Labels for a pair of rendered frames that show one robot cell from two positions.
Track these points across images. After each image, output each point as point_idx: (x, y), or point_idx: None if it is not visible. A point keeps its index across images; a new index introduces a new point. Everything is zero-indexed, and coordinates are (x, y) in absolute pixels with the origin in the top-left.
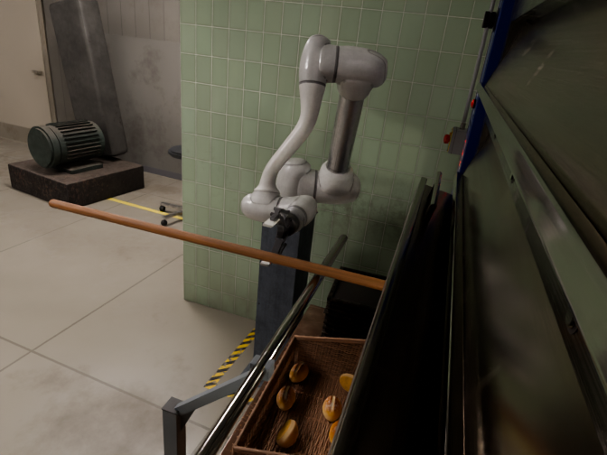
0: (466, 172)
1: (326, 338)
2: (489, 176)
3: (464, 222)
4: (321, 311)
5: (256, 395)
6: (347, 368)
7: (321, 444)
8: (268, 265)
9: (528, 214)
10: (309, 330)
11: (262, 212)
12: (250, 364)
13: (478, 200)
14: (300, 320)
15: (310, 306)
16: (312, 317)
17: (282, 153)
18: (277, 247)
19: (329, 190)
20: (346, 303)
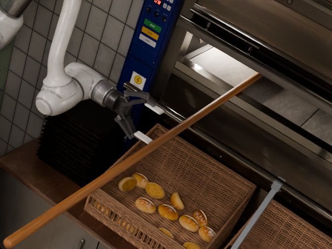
0: (208, 4)
1: (112, 166)
2: (281, 21)
3: (288, 53)
4: (13, 157)
5: (111, 243)
6: (118, 177)
7: (170, 226)
8: (152, 140)
9: None
10: (40, 178)
11: (73, 103)
12: (281, 186)
13: (289, 39)
14: (21, 178)
15: (1, 160)
16: (20, 167)
17: (69, 37)
18: (132, 123)
19: (10, 37)
20: (109, 132)
